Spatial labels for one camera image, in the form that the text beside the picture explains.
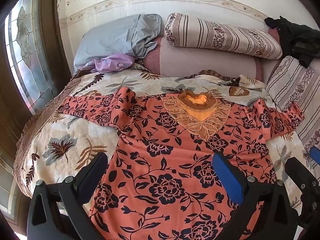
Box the pink headboard cushion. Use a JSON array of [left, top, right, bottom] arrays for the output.
[[144, 35, 264, 82]]

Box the grey pillow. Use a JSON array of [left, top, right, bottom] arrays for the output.
[[73, 14, 162, 75]]

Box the orange floral shirt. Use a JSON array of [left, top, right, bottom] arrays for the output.
[[57, 87, 306, 240]]

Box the striped bolster pillow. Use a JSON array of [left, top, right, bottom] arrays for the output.
[[164, 13, 283, 60]]

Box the purple cloth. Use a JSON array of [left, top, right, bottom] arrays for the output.
[[79, 54, 135, 73]]

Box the leaf print quilt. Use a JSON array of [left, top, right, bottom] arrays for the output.
[[12, 64, 310, 230]]

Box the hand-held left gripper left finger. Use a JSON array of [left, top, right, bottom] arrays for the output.
[[26, 152, 108, 240]]

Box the black garment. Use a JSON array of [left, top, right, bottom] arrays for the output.
[[264, 16, 320, 68]]

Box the striped floral cushion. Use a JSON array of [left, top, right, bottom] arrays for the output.
[[265, 56, 320, 170]]

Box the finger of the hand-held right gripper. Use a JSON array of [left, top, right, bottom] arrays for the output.
[[285, 157, 320, 228], [309, 146, 320, 167]]

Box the brown striped cloth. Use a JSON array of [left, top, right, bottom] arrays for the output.
[[184, 69, 242, 85]]

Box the stained glass door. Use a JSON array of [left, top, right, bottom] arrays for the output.
[[5, 0, 59, 115]]

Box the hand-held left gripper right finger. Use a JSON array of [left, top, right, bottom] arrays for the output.
[[212, 152, 300, 240]]

